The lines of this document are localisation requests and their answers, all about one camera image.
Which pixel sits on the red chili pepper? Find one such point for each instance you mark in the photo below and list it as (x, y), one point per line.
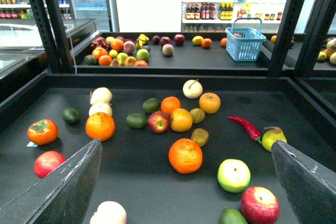
(251, 130)

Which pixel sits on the pale pink peach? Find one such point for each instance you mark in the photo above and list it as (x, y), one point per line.
(109, 212)

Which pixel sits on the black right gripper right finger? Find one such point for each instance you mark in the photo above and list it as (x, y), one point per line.
(309, 186)

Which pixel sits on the yellow lemon far shelf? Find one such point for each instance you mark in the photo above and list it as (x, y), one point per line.
(197, 40)

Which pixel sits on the small orange near front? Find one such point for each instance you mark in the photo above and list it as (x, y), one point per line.
(169, 104)

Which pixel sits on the green apple far shelf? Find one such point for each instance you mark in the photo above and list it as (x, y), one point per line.
(143, 54)

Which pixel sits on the orange persimmon with leaf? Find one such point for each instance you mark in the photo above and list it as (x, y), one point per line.
(43, 132)

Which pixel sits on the white retail shelf with bottles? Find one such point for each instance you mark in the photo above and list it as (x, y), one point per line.
(217, 15)

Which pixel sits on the white pear with stem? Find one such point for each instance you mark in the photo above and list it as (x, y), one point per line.
(192, 89)

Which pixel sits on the yellow-green pear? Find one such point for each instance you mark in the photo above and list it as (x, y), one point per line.
(271, 135)

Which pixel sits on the kiwi fruit upper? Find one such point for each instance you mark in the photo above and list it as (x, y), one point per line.
(197, 114)

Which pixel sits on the glass freezer chest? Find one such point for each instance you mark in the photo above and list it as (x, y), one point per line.
(62, 45)

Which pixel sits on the green lime lower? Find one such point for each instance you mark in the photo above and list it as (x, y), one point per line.
(137, 120)

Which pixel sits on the orange beside far lemon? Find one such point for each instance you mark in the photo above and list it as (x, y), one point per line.
(206, 43)

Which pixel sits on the green lime upper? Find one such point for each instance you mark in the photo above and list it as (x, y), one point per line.
(151, 105)

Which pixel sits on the small dark green lime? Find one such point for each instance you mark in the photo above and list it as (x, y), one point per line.
(70, 116)

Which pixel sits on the green apple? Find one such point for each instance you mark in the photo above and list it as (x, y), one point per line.
(233, 175)

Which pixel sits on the red apple front right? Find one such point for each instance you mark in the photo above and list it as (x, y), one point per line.
(260, 205)

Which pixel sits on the pink peach far shelf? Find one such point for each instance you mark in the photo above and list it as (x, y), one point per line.
(168, 50)

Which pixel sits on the blue basket on far shelf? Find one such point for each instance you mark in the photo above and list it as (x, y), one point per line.
(244, 43)

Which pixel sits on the kiwi fruit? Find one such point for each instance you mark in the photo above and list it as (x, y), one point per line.
(200, 136)
(197, 114)

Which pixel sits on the kiwi fruit lower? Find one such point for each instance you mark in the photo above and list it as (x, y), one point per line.
(200, 136)

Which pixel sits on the black metal shelf frame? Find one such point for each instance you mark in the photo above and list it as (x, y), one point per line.
(135, 170)

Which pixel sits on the red-yellow apple centre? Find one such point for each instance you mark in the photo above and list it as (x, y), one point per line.
(159, 122)

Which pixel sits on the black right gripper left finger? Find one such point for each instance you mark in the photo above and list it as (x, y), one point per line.
(63, 196)

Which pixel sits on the orange persimmon-like fruit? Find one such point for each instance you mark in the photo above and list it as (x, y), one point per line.
(181, 120)

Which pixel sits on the yellow-orange apple fruit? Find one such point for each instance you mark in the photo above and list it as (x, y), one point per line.
(209, 102)

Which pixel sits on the large orange left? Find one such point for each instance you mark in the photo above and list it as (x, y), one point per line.
(101, 126)

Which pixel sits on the red pomegranate fruit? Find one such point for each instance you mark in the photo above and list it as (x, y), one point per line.
(47, 162)

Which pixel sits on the large orange centre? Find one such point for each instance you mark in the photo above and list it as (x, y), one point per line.
(185, 156)

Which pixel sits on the large orange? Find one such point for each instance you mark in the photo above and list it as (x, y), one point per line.
(185, 156)
(101, 126)

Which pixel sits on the dark red apple far shelf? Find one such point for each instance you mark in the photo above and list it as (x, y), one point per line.
(179, 39)

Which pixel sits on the orange far shelf left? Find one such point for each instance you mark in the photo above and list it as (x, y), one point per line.
(117, 45)

